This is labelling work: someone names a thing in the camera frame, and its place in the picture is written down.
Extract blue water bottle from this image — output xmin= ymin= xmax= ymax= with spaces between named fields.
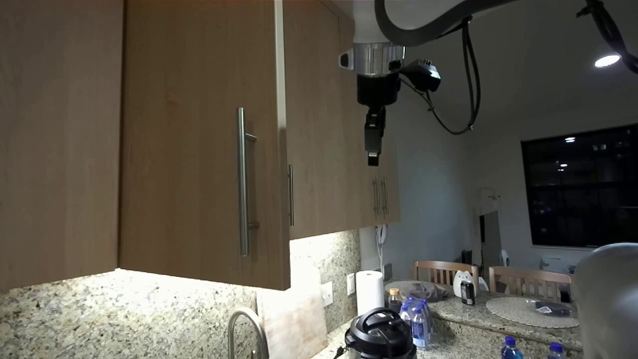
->
xmin=399 ymin=296 xmax=431 ymax=350

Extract wooden overhead cabinet door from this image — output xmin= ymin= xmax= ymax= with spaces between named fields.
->
xmin=120 ymin=0 xmax=292 ymax=290

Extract black pressure cooker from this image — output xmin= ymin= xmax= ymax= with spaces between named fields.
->
xmin=333 ymin=308 xmax=417 ymax=359

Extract white paper towel roll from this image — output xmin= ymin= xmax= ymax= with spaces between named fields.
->
xmin=355 ymin=272 xmax=385 ymax=316

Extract dark window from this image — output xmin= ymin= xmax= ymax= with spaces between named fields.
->
xmin=521 ymin=124 xmax=638 ymax=248

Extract far wooden cabinet doors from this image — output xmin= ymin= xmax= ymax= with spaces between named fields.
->
xmin=363 ymin=134 xmax=401 ymax=226

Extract left wooden dining chair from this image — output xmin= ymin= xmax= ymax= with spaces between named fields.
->
xmin=413 ymin=260 xmax=479 ymax=288

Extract narrow wooden cabinet door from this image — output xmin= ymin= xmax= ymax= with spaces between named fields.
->
xmin=284 ymin=0 xmax=353 ymax=240

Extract chrome kitchen faucet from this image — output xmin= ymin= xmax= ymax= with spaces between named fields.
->
xmin=226 ymin=308 xmax=270 ymax=359

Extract round white placemat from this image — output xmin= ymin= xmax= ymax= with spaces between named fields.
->
xmin=487 ymin=298 xmax=579 ymax=330

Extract wooden dining chair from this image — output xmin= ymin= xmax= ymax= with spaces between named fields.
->
xmin=413 ymin=260 xmax=479 ymax=288
xmin=489 ymin=268 xmax=573 ymax=302

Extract right wooden dining chair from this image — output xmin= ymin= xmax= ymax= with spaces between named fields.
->
xmin=489 ymin=268 xmax=573 ymax=302

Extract wooden cutting board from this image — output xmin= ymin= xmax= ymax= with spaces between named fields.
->
xmin=258 ymin=290 xmax=327 ymax=359

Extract steel cabinet door handle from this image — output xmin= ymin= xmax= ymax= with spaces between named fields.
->
xmin=236 ymin=108 xmax=258 ymax=260

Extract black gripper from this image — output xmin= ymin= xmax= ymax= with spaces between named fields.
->
xmin=357 ymin=75 xmax=401 ymax=168

